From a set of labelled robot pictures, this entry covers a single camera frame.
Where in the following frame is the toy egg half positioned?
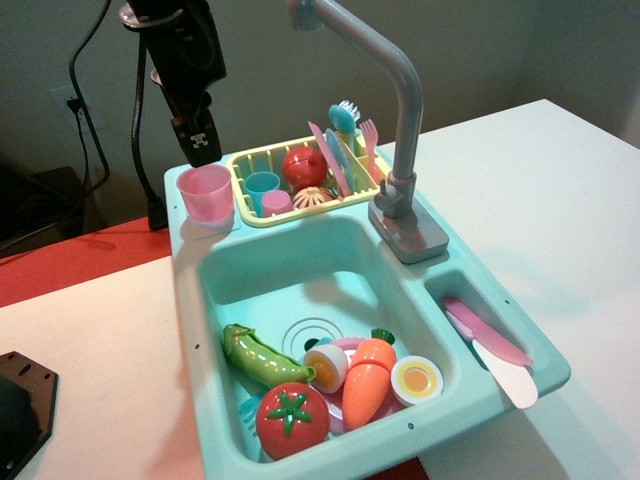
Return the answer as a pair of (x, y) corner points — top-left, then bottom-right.
(303, 344), (349, 393)
(391, 356), (444, 406)

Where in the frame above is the pink toy fork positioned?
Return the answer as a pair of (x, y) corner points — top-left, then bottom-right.
(360, 119), (380, 184)

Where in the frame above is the white wall outlet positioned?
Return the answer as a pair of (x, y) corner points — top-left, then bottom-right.
(49, 84), (106, 133)

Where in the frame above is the yellow dish rack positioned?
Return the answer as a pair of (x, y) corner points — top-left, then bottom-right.
(225, 137), (390, 229)

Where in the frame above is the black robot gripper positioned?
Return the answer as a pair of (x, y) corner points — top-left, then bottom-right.
(128, 1), (226, 167)

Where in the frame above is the blue toy plate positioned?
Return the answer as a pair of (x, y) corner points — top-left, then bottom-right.
(325, 129), (355, 196)

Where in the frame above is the pink toy plate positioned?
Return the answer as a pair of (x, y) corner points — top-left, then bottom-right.
(323, 337), (404, 436)

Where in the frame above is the blue dish brush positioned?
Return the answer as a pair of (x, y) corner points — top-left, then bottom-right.
(328, 100), (360, 149)

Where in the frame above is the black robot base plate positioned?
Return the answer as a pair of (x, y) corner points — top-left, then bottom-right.
(1, 351), (59, 479)

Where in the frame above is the teal toy sink unit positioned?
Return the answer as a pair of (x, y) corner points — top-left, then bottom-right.
(164, 168), (571, 479)

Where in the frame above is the white toy spatula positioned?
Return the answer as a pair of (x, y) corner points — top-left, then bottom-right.
(471, 340), (538, 410)

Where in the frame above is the orange toy carrot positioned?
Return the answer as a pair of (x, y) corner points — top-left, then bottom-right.
(342, 328), (397, 430)

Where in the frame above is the small pink cup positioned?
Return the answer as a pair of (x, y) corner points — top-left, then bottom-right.
(261, 190), (293, 218)

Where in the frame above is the red toy apple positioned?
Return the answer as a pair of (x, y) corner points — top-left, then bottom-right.
(282, 146), (328, 192)

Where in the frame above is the red toy tomato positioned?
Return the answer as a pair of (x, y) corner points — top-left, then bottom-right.
(256, 382), (330, 460)

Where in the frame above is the toy egg half right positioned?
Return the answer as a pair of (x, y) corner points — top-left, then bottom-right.
(391, 356), (444, 406)

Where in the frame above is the pink toy knife in rack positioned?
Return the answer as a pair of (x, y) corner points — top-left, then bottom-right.
(307, 121), (348, 194)

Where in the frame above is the grey toy faucet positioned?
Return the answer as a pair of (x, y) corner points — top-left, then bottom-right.
(287, 1), (449, 264)

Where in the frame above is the toy onion half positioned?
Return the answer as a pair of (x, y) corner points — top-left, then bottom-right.
(292, 186), (336, 210)

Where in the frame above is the toy egg half left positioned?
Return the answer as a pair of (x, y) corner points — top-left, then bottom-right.
(303, 344), (349, 393)

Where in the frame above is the green toy pea pod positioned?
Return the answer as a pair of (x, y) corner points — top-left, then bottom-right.
(222, 323), (316, 388)

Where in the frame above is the black power cable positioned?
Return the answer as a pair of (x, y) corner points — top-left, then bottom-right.
(68, 0), (112, 191)

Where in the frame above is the pink plastic cup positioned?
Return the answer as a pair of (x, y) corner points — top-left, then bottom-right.
(176, 164), (234, 223)

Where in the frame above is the blue plastic cup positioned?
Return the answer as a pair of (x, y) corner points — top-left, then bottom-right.
(244, 171), (280, 218)

